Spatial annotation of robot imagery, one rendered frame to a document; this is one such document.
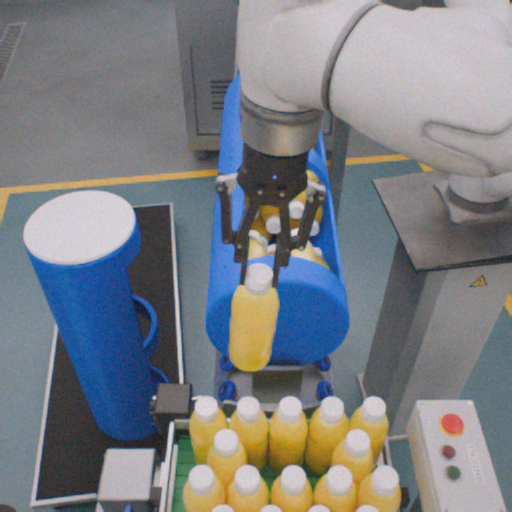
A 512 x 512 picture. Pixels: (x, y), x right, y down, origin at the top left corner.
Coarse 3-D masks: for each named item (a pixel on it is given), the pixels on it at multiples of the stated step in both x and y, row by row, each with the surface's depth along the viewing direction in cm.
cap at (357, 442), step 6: (354, 432) 92; (360, 432) 92; (348, 438) 91; (354, 438) 91; (360, 438) 91; (366, 438) 91; (348, 444) 90; (354, 444) 90; (360, 444) 90; (366, 444) 90; (354, 450) 90; (360, 450) 90; (366, 450) 91
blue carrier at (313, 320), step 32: (224, 128) 150; (320, 128) 155; (224, 160) 137; (320, 160) 135; (320, 224) 140; (224, 256) 110; (224, 288) 103; (288, 288) 100; (320, 288) 101; (224, 320) 107; (288, 320) 107; (320, 320) 107; (224, 352) 114; (288, 352) 114; (320, 352) 114
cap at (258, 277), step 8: (256, 264) 78; (248, 272) 77; (256, 272) 77; (264, 272) 77; (272, 272) 78; (248, 280) 76; (256, 280) 76; (264, 280) 76; (256, 288) 77; (264, 288) 77
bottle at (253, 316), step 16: (240, 288) 79; (272, 288) 80; (240, 304) 79; (256, 304) 78; (272, 304) 79; (240, 320) 81; (256, 320) 79; (272, 320) 81; (240, 336) 83; (256, 336) 82; (272, 336) 85; (240, 352) 86; (256, 352) 86; (240, 368) 89; (256, 368) 89
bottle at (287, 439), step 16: (272, 416) 99; (304, 416) 98; (272, 432) 99; (288, 432) 96; (304, 432) 98; (272, 448) 102; (288, 448) 99; (304, 448) 103; (272, 464) 107; (288, 464) 104
